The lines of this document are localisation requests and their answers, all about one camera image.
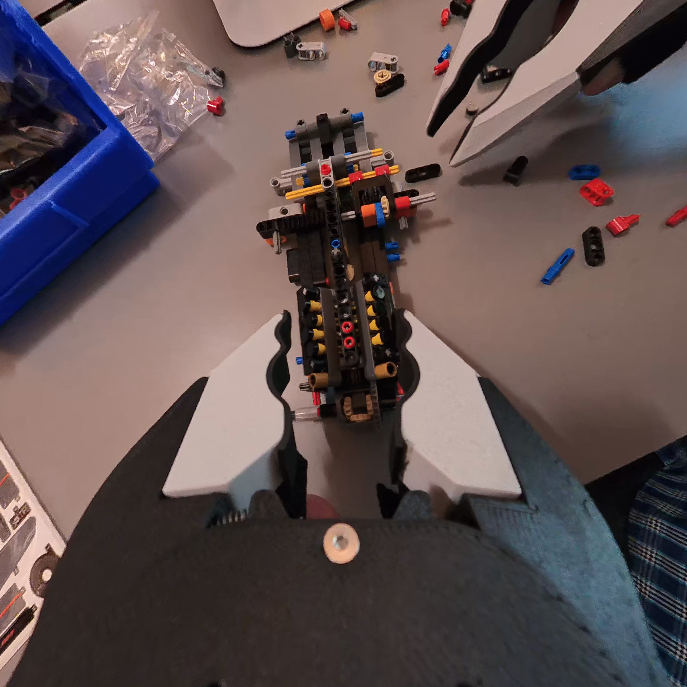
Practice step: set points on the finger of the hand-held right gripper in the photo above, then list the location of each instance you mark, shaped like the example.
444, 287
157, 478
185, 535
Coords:
536, 91
467, 48

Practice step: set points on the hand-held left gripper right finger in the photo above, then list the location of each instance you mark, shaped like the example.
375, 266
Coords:
456, 429

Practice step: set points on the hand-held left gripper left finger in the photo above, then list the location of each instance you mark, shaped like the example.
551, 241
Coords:
231, 429

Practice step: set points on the black lego pin connector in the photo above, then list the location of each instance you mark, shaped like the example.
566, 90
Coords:
494, 73

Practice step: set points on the multicolour lego technic chassis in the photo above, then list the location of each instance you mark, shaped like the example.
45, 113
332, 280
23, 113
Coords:
333, 225

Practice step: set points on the short blue lego pin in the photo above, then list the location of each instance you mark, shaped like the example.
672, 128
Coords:
445, 52

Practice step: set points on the black lego bush connector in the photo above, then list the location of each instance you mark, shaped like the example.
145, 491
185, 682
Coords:
460, 6

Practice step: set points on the black lego axle connector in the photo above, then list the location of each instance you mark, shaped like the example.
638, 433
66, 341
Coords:
516, 170

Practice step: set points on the light grey lego connector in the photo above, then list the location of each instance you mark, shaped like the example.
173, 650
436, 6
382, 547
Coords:
382, 62

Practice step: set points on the black lego beam tan gear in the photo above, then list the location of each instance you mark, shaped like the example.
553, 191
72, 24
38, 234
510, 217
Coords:
388, 85

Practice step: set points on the blue two-hole lego beam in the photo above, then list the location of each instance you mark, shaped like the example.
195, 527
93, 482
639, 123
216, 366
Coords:
584, 172

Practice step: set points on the red lego connector block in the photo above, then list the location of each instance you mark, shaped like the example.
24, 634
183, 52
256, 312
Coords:
596, 192

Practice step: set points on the red grey lego pin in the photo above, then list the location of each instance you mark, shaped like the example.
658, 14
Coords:
346, 22

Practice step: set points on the black two-hole lego beam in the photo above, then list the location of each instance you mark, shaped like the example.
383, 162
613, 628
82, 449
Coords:
422, 173

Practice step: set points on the orange lego bush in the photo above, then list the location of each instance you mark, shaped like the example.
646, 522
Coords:
326, 20

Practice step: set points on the light grey three-hole lego beam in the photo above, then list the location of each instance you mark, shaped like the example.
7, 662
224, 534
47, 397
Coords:
311, 50

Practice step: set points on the red lego axle connector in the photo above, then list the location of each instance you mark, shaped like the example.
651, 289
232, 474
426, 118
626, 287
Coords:
620, 224

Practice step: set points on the black three-hole lego beam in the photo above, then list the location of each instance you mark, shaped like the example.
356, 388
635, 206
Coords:
593, 246

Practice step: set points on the dark grey lego connector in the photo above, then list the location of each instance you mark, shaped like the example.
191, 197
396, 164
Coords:
291, 45

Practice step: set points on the long red lego pin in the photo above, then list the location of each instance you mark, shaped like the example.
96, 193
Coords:
677, 216

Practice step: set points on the long blue lego pin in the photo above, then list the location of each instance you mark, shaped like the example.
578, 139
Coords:
557, 266

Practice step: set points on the lego sticker sheet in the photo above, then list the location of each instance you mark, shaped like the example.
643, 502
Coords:
21, 536

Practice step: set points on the small red lego connector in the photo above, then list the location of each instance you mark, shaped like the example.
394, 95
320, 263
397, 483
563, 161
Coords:
216, 105

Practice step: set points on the plastic bags of lego parts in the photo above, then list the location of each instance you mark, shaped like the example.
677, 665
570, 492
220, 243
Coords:
43, 134

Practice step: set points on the grey flat stand base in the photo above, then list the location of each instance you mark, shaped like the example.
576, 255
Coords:
268, 21

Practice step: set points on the person's plaid clothing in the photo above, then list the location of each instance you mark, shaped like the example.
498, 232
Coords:
660, 536

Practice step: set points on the blue plastic bin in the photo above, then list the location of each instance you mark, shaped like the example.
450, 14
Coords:
64, 241

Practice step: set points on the clear empty plastic bag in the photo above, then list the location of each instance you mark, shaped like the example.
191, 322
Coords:
150, 80

